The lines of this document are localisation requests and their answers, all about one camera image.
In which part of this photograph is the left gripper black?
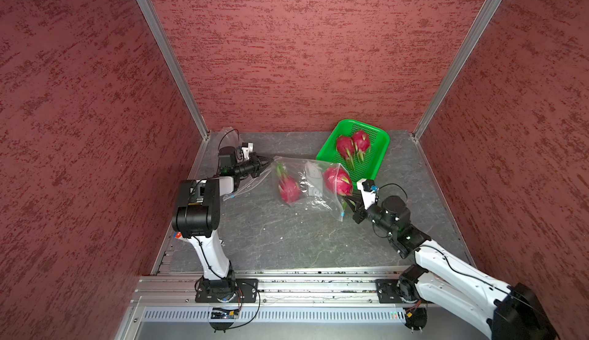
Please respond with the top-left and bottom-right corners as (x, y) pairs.
(234, 152), (273, 177)

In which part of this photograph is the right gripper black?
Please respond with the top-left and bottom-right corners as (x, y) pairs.
(344, 192), (397, 237)

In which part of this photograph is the bag dragon fruit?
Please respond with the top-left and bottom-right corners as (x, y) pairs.
(276, 163), (301, 204)
(323, 166), (354, 197)

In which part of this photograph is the clear zip-top bag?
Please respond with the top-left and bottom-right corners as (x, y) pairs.
(217, 128), (274, 200)
(270, 157), (354, 222)

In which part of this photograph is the clear zip-top bag front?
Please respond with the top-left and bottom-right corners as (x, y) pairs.
(217, 128), (274, 200)

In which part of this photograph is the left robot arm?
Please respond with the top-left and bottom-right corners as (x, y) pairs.
(172, 143), (273, 303)

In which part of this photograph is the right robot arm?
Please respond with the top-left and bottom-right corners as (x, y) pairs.
(344, 186), (559, 339)

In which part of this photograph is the green plastic basket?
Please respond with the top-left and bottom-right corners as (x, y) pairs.
(316, 119), (391, 182)

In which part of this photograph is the white paper card rear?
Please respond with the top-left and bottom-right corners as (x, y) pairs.
(305, 161), (324, 197)

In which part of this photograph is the left corner aluminium profile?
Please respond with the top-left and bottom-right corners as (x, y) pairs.
(136, 0), (210, 141)

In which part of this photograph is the corner aluminium profile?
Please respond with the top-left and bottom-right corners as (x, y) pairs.
(413, 0), (503, 144)
(136, 0), (210, 141)

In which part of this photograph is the right corner aluminium profile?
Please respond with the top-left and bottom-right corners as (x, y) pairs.
(413, 0), (503, 144)

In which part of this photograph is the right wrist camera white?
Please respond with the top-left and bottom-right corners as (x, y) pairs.
(357, 179), (378, 210)

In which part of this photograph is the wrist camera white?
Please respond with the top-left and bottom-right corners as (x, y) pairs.
(357, 179), (378, 210)
(237, 142), (254, 161)

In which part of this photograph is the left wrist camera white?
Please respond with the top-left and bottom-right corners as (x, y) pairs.
(237, 142), (254, 161)

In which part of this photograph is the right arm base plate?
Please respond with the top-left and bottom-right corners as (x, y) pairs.
(375, 279), (428, 306)

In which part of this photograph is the aluminium rail frame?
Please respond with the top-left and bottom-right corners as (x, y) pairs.
(114, 265), (521, 340)

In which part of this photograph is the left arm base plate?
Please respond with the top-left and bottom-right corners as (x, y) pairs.
(195, 279), (259, 305)

